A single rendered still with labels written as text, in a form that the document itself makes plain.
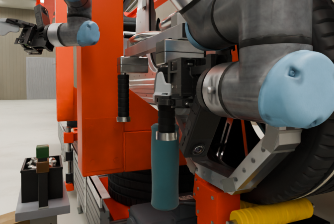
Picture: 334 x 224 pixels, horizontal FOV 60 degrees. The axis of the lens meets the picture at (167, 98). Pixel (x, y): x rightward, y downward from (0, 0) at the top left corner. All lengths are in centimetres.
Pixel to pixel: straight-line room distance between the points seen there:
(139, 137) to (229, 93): 86
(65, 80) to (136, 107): 193
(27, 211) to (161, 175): 47
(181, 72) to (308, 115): 22
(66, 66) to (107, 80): 194
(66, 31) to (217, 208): 68
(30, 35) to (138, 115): 49
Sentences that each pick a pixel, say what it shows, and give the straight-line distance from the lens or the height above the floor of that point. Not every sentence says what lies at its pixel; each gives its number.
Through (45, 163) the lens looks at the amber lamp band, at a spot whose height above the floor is 60.
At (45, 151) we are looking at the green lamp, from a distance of 105.
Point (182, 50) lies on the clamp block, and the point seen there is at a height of 93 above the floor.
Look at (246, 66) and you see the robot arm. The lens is 32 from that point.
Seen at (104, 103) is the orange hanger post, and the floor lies 80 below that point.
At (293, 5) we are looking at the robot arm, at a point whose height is 93.
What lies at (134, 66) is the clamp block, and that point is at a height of 92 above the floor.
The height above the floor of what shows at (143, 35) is 100.
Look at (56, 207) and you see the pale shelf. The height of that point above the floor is 45.
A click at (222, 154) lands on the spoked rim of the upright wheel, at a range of 99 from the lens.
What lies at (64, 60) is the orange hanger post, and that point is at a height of 112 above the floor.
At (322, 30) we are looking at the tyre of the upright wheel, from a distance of 68.
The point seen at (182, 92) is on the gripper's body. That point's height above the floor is 85.
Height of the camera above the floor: 85
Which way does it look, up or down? 2 degrees down
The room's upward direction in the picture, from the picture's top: straight up
